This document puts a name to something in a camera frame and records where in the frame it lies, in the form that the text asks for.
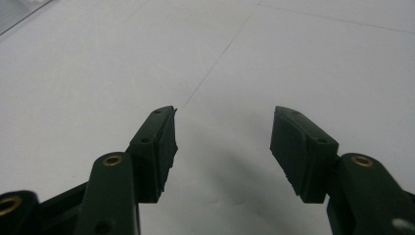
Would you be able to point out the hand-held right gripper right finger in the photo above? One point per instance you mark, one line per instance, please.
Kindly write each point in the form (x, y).
(303, 153)

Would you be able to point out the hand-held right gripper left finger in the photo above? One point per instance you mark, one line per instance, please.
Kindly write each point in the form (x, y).
(150, 156)

